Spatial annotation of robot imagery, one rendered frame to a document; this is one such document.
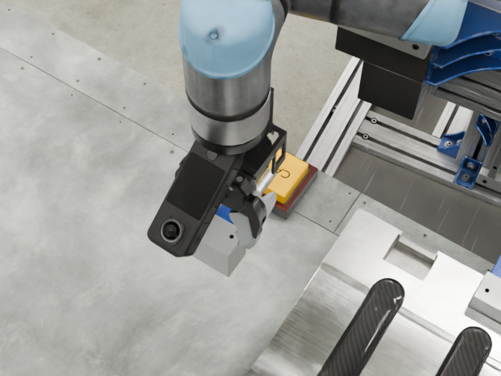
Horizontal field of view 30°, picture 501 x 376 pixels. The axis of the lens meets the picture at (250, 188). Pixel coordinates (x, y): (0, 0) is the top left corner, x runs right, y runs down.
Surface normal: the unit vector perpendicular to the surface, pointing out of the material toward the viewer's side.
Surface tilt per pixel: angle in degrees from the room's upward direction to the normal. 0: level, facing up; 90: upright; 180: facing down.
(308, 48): 0
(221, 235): 0
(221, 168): 33
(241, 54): 88
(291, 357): 10
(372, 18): 82
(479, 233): 0
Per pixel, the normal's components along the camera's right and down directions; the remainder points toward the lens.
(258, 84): 0.71, 0.61
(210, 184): -0.32, -0.04
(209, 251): -0.54, 0.72
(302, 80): 0.00, -0.51
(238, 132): 0.20, 0.84
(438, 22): -0.22, 0.64
